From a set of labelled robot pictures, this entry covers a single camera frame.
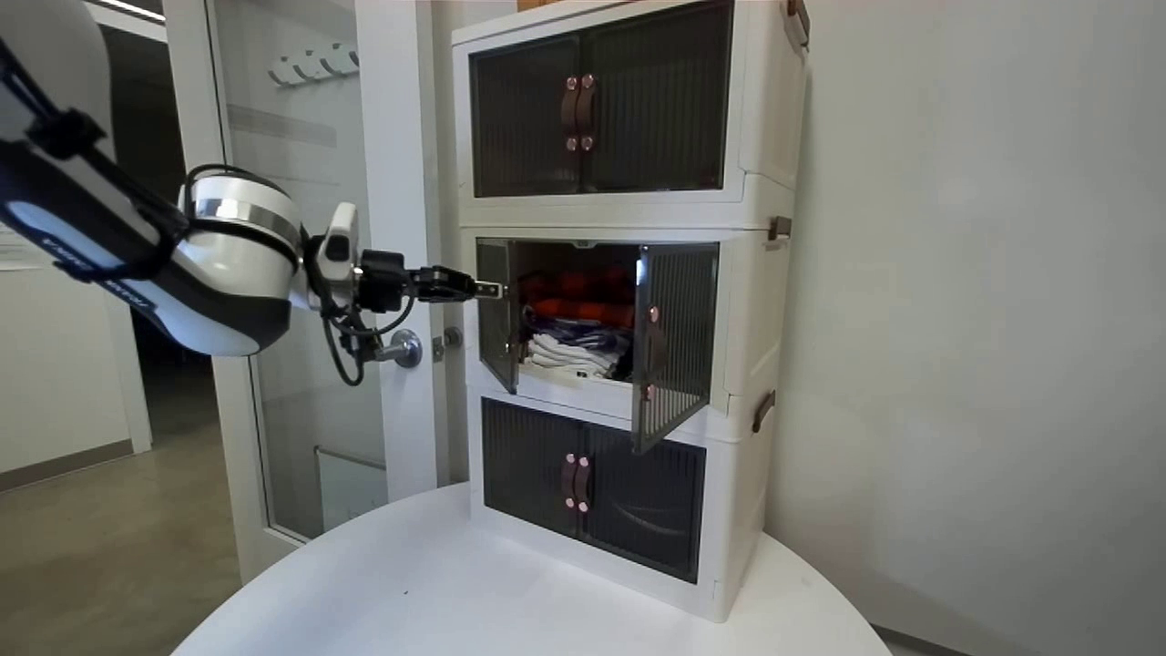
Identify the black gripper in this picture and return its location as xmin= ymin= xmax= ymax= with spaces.
xmin=358 ymin=247 xmax=506 ymax=316

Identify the dark translucent cabinet door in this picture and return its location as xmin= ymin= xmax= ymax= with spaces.
xmin=627 ymin=247 xmax=721 ymax=455
xmin=571 ymin=432 xmax=711 ymax=588
xmin=474 ymin=237 xmax=528 ymax=399
xmin=465 ymin=36 xmax=588 ymax=200
xmin=482 ymin=399 xmax=583 ymax=526
xmin=575 ymin=0 xmax=735 ymax=198

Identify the white three compartment cabinet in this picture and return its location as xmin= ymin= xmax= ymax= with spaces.
xmin=449 ymin=0 xmax=815 ymax=628

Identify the red folded garment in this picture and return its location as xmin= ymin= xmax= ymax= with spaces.
xmin=523 ymin=259 xmax=636 ymax=323

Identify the white blue folded garment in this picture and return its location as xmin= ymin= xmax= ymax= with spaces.
xmin=520 ymin=316 xmax=633 ymax=389

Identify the white glass panel door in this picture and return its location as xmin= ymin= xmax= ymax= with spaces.
xmin=159 ymin=0 xmax=474 ymax=575

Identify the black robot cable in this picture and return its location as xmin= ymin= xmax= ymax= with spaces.
xmin=316 ymin=271 xmax=423 ymax=389

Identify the white wall hook rack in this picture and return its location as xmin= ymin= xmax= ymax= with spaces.
xmin=266 ymin=39 xmax=364 ymax=91

